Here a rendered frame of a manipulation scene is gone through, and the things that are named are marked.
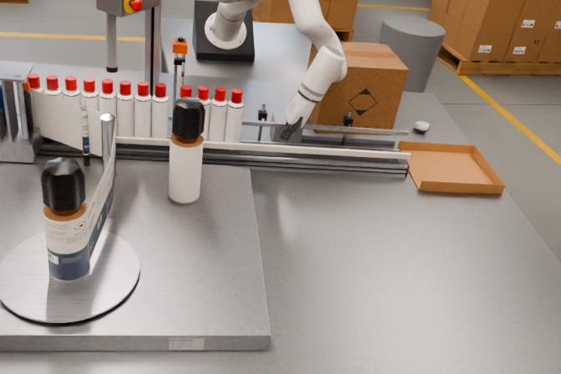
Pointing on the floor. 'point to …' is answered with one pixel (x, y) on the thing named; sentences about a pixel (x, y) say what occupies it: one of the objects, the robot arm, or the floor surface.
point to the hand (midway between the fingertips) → (285, 133)
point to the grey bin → (413, 46)
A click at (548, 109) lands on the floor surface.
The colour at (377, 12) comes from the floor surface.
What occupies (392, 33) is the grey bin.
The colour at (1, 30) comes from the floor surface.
